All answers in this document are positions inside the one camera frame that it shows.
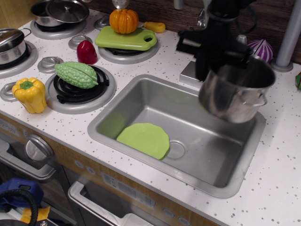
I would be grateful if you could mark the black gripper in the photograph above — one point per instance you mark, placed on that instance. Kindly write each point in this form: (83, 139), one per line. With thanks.
(213, 46)

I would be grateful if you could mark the large steel pot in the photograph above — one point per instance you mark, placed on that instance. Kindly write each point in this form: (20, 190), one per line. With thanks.
(235, 94)

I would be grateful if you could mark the grey metal sink basin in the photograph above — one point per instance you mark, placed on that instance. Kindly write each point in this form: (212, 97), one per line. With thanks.
(205, 152)

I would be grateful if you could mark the steel pot with lid back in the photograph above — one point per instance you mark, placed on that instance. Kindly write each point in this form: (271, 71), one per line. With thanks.
(52, 13)

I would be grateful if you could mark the steel pot left edge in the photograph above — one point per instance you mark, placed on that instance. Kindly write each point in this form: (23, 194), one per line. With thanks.
(13, 48)

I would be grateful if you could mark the silver toy faucet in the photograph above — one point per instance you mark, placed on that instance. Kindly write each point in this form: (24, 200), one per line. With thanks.
(188, 74)

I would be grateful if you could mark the yellow toy squash piece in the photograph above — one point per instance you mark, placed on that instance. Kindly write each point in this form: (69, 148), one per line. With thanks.
(155, 26)

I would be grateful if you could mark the purple white toy onion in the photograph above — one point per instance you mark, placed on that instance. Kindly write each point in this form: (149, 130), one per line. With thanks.
(262, 49)

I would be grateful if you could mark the green plastic cutting board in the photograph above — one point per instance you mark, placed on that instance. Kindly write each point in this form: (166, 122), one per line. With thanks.
(140, 39)

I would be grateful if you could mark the grey vertical pole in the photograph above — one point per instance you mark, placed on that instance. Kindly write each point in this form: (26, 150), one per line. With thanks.
(282, 63)

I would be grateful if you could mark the orange toy pumpkin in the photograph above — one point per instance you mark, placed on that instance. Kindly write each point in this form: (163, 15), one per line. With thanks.
(124, 21)

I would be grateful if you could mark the light green plastic plate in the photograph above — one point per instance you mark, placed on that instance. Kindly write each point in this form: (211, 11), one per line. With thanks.
(147, 138)

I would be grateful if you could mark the red green toy at edge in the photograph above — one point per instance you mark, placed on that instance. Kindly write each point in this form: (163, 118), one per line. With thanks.
(298, 80)

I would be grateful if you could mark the red toy pepper piece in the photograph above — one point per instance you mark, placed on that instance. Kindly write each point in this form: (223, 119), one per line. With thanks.
(86, 53)

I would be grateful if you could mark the green toy bitter melon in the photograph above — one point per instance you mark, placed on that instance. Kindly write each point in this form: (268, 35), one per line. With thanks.
(77, 74)

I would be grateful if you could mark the silver stove knob back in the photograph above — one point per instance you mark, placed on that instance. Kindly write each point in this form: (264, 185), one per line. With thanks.
(76, 40)

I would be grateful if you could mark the black coil burner front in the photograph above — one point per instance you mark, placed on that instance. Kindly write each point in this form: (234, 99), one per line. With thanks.
(68, 93)

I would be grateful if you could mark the silver stove knob middle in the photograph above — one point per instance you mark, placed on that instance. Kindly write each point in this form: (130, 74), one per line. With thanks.
(47, 64)

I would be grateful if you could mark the yellow toy bell pepper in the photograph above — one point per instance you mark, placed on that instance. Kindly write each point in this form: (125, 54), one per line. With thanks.
(31, 93)

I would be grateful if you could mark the silver oven dial knob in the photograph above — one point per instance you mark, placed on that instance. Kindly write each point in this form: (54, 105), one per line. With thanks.
(37, 149)

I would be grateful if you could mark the silver stove knob front left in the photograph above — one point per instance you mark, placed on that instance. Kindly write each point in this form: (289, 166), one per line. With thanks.
(6, 92)

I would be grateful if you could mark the blue clamp tool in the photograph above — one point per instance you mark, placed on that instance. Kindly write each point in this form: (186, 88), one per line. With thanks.
(19, 185)

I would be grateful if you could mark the yellow tape piece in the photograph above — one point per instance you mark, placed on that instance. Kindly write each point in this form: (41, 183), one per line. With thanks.
(42, 214)

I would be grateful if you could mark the grey dishwasher door handle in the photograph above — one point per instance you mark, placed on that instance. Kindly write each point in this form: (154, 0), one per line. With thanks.
(92, 208)

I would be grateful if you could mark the grey oven door handle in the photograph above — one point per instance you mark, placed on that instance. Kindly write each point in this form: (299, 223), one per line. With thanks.
(43, 175)

